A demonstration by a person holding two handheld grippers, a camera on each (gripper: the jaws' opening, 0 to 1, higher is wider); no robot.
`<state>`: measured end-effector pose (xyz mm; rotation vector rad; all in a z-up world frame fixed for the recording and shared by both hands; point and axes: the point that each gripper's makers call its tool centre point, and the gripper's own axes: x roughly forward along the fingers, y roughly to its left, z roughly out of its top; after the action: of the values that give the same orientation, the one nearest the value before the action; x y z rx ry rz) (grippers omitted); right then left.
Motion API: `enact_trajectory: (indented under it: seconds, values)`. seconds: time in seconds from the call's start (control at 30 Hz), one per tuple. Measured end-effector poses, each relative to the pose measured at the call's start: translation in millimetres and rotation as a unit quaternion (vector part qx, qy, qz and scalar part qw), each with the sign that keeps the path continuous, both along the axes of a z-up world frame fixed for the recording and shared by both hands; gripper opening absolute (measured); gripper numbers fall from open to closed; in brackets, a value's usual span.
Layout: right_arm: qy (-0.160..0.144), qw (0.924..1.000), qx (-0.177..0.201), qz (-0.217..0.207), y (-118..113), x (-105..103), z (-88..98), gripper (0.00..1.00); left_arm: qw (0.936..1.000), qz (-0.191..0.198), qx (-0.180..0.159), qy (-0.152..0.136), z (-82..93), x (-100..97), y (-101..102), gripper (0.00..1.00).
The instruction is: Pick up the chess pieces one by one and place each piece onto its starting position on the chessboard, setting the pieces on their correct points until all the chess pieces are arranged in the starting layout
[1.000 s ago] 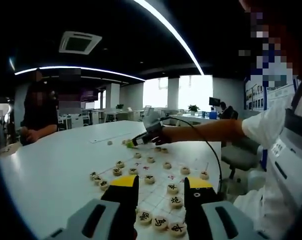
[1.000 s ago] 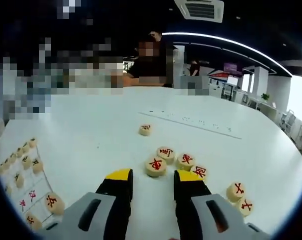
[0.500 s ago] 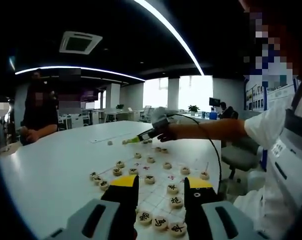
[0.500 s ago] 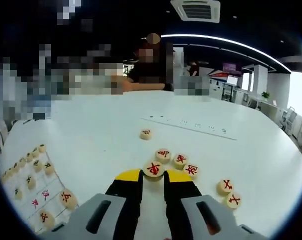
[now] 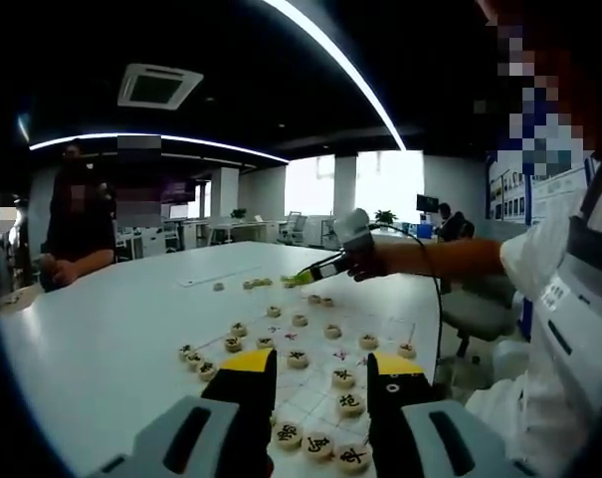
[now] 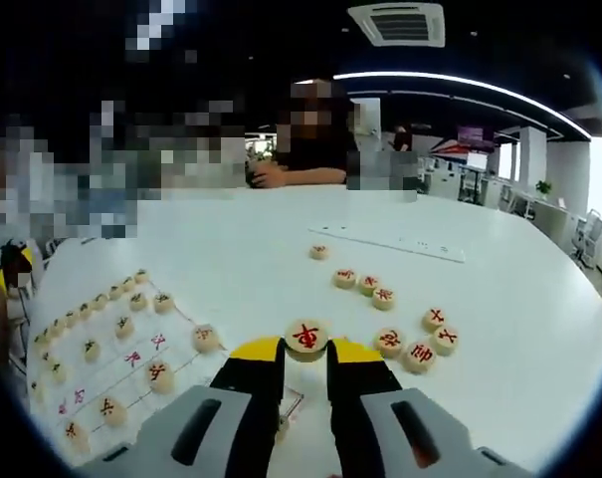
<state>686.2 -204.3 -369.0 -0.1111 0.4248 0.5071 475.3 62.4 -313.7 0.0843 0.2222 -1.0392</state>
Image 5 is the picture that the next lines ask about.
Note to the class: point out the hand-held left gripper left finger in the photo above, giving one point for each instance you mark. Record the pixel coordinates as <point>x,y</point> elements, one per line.
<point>206,433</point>

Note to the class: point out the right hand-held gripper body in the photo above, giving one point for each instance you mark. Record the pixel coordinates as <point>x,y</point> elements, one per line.
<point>352,229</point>

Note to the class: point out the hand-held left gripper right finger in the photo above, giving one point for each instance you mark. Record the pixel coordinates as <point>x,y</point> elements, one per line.
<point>420,433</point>

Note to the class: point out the group of red-marked chess pieces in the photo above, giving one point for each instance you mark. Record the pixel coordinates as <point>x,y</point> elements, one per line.
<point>333,331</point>

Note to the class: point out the group of black-marked chess pieces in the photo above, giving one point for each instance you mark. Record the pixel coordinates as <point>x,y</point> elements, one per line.
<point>350,404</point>

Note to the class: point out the clear paper chessboard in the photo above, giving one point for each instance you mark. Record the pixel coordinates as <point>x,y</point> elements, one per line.
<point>310,393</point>

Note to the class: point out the person's right hand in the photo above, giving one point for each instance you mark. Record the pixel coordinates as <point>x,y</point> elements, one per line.
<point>372,264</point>

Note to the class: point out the potted plant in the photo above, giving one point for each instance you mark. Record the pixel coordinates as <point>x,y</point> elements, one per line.
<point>386,216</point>
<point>239,214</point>

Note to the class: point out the white mesh office chair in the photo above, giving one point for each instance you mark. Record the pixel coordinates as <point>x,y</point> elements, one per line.
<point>293,228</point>

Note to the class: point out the computer monitor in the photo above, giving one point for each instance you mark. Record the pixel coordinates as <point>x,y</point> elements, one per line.
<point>427,203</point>

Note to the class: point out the white office desk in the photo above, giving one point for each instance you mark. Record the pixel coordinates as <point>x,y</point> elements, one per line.
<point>246,230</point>

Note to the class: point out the grey office chair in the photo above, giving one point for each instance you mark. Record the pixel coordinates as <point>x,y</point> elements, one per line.
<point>479,313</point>

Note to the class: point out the long curved ceiling light strip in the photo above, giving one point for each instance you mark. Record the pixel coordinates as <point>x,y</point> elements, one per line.
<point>340,60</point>

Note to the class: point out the white chest-worn device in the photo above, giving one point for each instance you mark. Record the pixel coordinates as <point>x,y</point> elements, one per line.
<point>579,338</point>

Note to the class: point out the ceiling air conditioner vent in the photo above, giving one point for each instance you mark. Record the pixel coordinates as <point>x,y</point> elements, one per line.
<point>158,85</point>

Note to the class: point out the blue white wall board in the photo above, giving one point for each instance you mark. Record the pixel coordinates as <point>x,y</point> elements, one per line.
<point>509,199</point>

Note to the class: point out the purple wall screen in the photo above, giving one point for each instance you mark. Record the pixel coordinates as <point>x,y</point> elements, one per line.
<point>178,191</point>

